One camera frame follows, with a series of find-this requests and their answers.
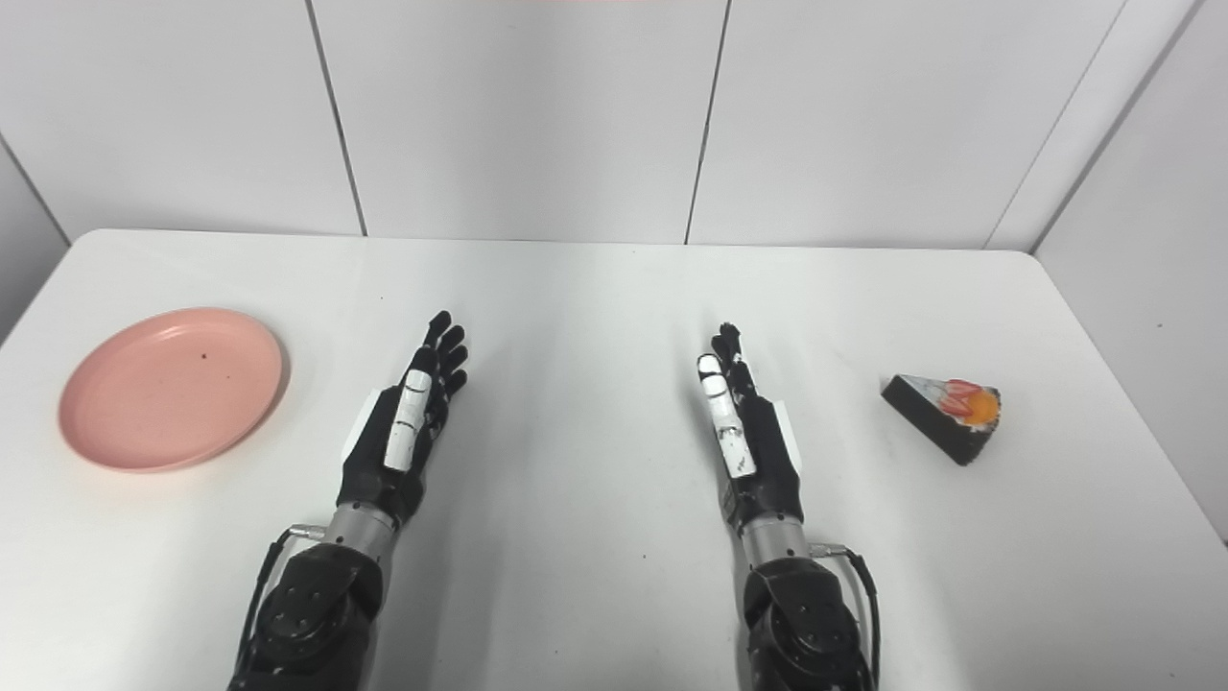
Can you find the pink round plate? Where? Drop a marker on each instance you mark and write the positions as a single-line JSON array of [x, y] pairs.
[[173, 389]]

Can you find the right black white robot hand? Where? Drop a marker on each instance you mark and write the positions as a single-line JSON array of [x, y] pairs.
[[753, 446]]

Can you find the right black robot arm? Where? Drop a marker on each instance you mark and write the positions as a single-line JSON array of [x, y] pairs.
[[801, 614]]

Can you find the chocolate cake slice with fruit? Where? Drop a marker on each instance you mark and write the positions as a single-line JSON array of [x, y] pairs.
[[950, 415]]

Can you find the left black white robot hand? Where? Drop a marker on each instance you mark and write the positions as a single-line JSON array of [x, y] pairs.
[[401, 432]]

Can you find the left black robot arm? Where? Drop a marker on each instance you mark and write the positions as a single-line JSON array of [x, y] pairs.
[[321, 600]]

